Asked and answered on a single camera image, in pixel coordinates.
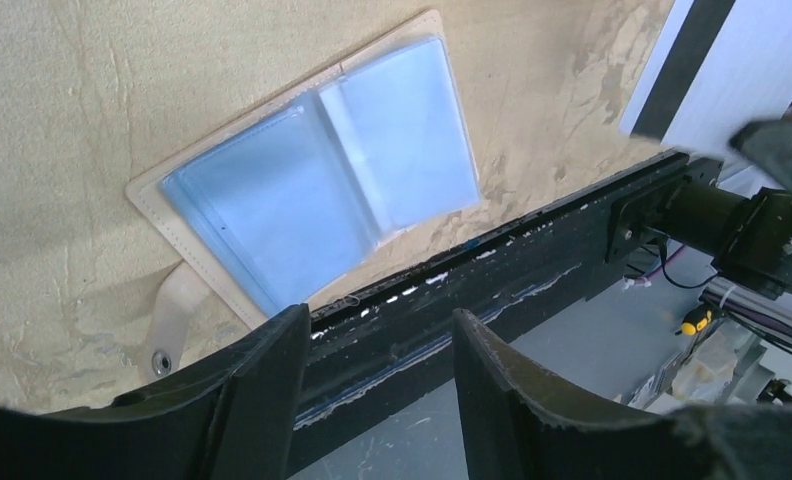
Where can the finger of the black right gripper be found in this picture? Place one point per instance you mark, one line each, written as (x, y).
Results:
(767, 143)

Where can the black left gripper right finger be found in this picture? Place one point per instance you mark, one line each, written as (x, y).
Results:
(520, 420)

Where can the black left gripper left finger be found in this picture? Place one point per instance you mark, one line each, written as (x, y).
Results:
(229, 415)

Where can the silver card with stripe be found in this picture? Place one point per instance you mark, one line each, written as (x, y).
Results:
(716, 66)

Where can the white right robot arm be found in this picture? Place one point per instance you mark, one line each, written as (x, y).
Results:
(748, 238)

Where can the black front rail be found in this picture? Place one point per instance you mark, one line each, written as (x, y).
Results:
(381, 348)

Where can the yellow handled screwdriver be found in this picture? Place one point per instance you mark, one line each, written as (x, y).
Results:
(696, 320)

